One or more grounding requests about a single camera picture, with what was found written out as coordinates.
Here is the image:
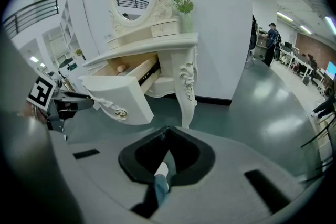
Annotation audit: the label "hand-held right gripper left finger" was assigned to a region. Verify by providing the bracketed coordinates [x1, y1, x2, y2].
[51, 125, 170, 213]

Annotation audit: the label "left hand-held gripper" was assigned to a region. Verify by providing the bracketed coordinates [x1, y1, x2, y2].
[26, 75, 95, 133]

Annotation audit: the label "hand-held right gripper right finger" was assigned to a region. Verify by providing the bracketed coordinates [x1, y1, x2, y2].
[157, 125, 312, 224]

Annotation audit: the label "person's left forearm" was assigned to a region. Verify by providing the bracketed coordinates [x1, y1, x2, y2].
[17, 104, 48, 124]

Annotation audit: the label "small white drawer with knob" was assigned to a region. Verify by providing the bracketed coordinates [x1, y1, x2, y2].
[107, 37, 124, 51]
[151, 19, 180, 38]

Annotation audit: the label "cream ornate carved table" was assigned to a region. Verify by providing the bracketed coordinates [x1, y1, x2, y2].
[78, 0, 200, 130]

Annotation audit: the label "person's right white shoe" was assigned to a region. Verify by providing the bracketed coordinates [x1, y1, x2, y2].
[154, 161, 170, 177]

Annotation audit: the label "person's blue jeans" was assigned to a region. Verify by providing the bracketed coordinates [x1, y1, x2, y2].
[153, 174, 170, 206]

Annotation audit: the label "white bookshelf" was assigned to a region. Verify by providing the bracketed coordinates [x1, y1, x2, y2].
[59, 0, 100, 61]

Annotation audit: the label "black balcony railing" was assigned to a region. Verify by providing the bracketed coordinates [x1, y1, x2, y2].
[2, 0, 59, 39]

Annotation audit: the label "row of white office desks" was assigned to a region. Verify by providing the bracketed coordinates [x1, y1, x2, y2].
[279, 43, 327, 87]

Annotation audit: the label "wooden shelf cabinet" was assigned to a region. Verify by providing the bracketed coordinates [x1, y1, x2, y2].
[256, 30, 271, 60]

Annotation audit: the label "pale green glass vase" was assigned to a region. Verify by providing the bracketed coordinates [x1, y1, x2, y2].
[181, 13, 194, 34]

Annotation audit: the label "black bulky machine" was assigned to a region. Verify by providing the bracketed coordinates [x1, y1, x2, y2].
[249, 14, 259, 50]

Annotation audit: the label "lit computer monitor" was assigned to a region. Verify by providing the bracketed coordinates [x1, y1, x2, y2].
[325, 61, 336, 81]

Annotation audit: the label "white artificial flower bouquet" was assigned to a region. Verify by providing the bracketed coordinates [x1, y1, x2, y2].
[172, 0, 198, 15]

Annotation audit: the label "black metal frame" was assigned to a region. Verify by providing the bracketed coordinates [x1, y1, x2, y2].
[300, 112, 336, 182]

